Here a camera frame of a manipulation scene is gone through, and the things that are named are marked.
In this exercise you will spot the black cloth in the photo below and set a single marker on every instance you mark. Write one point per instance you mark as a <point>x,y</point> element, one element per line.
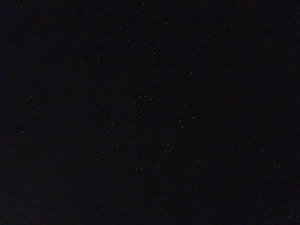
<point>149,112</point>

